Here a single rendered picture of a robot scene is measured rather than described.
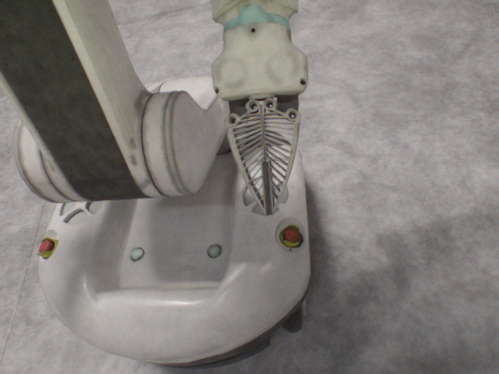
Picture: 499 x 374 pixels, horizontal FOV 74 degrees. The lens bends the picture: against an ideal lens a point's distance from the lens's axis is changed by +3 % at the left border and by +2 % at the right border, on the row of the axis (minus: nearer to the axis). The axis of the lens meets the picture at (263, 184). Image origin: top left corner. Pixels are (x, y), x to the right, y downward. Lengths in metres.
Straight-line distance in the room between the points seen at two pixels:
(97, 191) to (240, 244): 0.25
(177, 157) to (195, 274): 0.31
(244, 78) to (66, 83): 0.20
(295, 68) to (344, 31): 1.34
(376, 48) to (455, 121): 0.48
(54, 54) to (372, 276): 0.84
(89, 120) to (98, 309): 0.36
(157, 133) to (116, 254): 0.38
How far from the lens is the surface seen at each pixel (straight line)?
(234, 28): 0.35
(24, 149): 0.54
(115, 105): 0.43
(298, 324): 0.81
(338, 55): 1.55
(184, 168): 0.45
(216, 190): 0.75
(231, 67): 0.35
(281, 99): 0.38
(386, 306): 0.96
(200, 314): 0.60
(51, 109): 0.46
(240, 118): 0.36
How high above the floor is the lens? 0.92
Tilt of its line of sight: 56 degrees down
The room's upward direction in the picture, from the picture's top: 13 degrees counter-clockwise
